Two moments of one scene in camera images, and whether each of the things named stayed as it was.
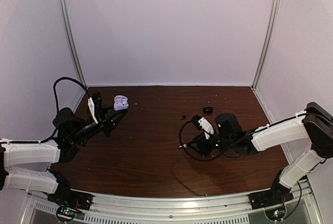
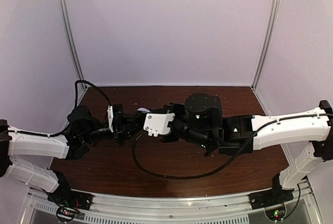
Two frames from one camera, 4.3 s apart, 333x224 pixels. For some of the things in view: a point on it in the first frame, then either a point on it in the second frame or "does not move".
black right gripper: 203,147 → 166,109
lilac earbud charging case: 120,102 → 142,109
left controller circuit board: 65,214 does not move
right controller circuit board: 277,214 does not move
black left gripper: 106,121 → 122,126
